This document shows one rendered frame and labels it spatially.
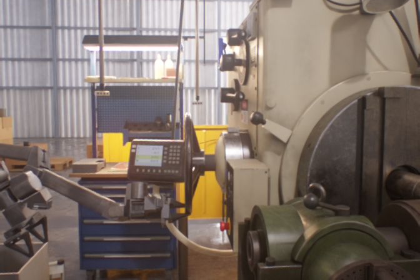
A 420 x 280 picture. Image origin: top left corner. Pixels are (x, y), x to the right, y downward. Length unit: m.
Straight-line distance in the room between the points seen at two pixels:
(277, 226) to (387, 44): 0.73
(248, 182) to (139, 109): 2.32
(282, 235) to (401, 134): 0.54
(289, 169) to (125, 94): 2.35
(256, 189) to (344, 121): 0.31
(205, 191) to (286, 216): 3.25
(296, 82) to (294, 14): 0.20
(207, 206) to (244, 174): 3.06
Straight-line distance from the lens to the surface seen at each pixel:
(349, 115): 1.01
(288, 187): 1.06
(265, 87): 1.05
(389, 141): 1.07
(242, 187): 0.95
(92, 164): 2.82
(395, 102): 1.07
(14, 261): 2.77
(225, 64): 1.28
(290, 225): 0.70
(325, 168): 1.00
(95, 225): 2.93
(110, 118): 3.24
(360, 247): 0.68
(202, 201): 3.97
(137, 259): 2.97
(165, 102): 3.14
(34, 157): 1.43
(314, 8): 1.12
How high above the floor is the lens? 1.52
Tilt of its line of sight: 4 degrees down
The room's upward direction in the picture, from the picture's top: straight up
